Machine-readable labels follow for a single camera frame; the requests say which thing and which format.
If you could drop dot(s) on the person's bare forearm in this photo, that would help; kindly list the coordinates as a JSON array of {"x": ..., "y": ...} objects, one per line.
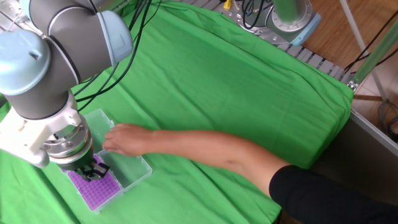
[{"x": 217, "y": 152}]

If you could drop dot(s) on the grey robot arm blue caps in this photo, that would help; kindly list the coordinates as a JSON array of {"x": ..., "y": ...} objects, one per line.
[{"x": 77, "y": 40}]

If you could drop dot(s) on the yellow connector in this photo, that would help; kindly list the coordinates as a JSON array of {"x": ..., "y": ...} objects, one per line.
[{"x": 227, "y": 3}]

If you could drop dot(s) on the white metal pole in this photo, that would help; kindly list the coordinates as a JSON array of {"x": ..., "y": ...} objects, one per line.
[{"x": 360, "y": 43}]

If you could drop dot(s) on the green wrapped frame post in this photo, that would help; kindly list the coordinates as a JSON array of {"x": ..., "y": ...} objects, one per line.
[{"x": 373, "y": 56}]

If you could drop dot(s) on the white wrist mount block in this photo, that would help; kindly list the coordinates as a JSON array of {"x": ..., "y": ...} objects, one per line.
[{"x": 21, "y": 137}]

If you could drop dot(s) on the person's bare hand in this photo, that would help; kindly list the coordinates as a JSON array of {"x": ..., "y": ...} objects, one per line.
[{"x": 130, "y": 140}]

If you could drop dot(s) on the green table cloth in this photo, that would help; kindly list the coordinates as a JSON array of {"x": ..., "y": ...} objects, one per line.
[{"x": 217, "y": 93}]

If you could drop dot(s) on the black shirt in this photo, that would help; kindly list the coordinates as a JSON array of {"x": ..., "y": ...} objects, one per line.
[{"x": 326, "y": 199}]

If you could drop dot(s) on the clear tip box purple rack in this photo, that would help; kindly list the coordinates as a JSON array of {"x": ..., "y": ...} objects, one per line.
[{"x": 99, "y": 193}]

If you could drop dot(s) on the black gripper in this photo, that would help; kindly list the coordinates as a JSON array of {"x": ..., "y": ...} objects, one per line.
[{"x": 79, "y": 161}]

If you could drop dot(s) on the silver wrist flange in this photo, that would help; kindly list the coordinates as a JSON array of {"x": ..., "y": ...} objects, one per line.
[{"x": 68, "y": 146}]

